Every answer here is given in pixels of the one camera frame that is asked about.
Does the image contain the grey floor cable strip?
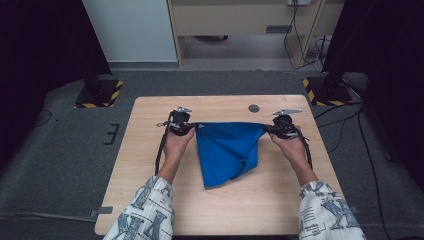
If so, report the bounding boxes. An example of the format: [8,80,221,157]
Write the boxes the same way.
[0,211,98,223]

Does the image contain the black curtain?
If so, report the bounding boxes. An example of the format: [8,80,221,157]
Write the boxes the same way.
[0,0,113,168]
[321,0,424,192]

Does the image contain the left hand-held gripper black cable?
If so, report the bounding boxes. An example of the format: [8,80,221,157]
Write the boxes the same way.
[154,111,175,176]

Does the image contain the long black floor cable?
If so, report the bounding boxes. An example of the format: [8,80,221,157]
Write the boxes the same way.
[356,109,385,240]

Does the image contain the blue cloth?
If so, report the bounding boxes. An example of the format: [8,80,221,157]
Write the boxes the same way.
[194,121,268,190]

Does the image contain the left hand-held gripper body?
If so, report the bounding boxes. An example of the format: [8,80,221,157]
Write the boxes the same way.
[156,106,196,137]

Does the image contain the white cabinet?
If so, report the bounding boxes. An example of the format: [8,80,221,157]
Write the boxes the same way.
[82,0,179,64]

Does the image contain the right hand-held gripper black cable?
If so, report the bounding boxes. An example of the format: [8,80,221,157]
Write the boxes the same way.
[293,124,314,170]

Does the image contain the thin black floor cable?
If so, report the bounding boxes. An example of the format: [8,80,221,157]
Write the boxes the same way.
[33,108,54,128]

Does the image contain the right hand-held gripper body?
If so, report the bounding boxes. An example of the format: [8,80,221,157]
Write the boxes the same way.
[271,108,303,141]

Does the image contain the person's left hand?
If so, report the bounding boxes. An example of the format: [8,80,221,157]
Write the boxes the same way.
[162,128,196,168]

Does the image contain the black hanging power cable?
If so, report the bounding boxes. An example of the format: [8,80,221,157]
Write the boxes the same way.
[283,0,324,71]

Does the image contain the person's right hand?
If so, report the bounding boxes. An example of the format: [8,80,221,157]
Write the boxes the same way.
[268,125,313,171]

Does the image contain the black stand with striped base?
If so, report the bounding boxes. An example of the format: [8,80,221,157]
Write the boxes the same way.
[302,71,354,107]
[74,68,125,110]

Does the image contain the black floor tape marker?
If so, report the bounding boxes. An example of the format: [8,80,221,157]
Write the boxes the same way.
[103,123,121,146]

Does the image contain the light wooden desk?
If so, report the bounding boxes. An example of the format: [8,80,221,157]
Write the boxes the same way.
[166,0,345,68]

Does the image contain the hand-held gripper black cable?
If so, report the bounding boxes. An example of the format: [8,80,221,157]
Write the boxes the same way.
[154,111,175,176]
[293,124,314,170]

